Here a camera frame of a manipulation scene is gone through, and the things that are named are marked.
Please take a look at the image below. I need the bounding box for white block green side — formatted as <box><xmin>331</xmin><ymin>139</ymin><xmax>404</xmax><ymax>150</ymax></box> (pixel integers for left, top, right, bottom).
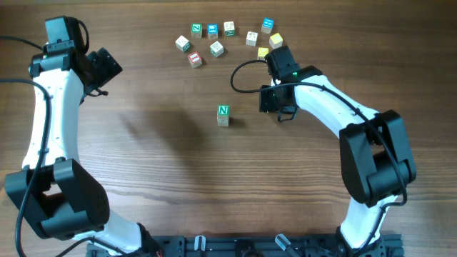
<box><xmin>224</xmin><ymin>21</ymin><xmax>236</xmax><ymax>36</ymax></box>

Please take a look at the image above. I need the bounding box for blue block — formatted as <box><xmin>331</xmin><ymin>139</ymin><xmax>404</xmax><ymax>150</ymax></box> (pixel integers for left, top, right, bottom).
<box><xmin>261</xmin><ymin>17</ymin><xmax>274</xmax><ymax>34</ymax></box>
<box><xmin>206</xmin><ymin>24</ymin><xmax>219</xmax><ymax>39</ymax></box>

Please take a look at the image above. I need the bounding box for yellow block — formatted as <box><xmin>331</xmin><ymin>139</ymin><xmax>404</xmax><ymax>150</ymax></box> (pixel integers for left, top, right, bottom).
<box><xmin>257</xmin><ymin>47</ymin><xmax>269</xmax><ymax>60</ymax></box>
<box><xmin>269</xmin><ymin>33</ymin><xmax>283</xmax><ymax>49</ymax></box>

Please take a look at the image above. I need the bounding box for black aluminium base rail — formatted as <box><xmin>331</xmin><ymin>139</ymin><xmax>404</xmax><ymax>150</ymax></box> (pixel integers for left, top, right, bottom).
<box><xmin>86</xmin><ymin>234</ymin><xmax>405</xmax><ymax>257</ymax></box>

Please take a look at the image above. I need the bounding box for white block centre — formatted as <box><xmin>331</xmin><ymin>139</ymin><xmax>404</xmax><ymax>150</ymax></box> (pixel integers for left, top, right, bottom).
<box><xmin>210</xmin><ymin>41</ymin><xmax>224</xmax><ymax>57</ymax></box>

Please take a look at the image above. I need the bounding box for red I block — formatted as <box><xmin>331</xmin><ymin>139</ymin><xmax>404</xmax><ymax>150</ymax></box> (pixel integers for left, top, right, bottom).
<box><xmin>188</xmin><ymin>51</ymin><xmax>203</xmax><ymax>68</ymax></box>

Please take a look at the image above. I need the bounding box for green n block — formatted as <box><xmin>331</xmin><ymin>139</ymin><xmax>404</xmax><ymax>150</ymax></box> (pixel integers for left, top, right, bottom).
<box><xmin>217</xmin><ymin>104</ymin><xmax>230</xmax><ymax>116</ymax></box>
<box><xmin>191</xmin><ymin>23</ymin><xmax>203</xmax><ymax>39</ymax></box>

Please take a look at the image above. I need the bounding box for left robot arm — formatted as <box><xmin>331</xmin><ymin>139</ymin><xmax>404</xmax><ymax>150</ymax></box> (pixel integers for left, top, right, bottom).
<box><xmin>5</xmin><ymin>16</ymin><xmax>163</xmax><ymax>256</ymax></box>

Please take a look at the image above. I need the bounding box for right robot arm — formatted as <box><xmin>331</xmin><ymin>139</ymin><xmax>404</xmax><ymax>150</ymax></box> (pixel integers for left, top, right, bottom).
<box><xmin>261</xmin><ymin>46</ymin><xmax>416</xmax><ymax>256</ymax></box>

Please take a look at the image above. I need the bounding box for white picture block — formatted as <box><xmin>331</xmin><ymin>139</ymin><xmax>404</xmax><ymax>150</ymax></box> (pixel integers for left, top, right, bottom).
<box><xmin>246</xmin><ymin>31</ymin><xmax>258</xmax><ymax>46</ymax></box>

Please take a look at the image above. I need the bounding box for blue top block left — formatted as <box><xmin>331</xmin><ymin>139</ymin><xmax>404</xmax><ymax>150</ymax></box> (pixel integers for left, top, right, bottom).
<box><xmin>206</xmin><ymin>24</ymin><xmax>219</xmax><ymax>39</ymax></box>

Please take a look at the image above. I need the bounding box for blue top block right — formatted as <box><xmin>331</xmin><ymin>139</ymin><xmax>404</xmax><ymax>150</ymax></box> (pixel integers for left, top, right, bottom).
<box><xmin>261</xmin><ymin>17</ymin><xmax>274</xmax><ymax>34</ymax></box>

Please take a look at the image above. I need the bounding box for white block teal side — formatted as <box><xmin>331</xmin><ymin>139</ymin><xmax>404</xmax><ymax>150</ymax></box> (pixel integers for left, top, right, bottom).
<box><xmin>175</xmin><ymin>36</ymin><xmax>190</xmax><ymax>52</ymax></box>

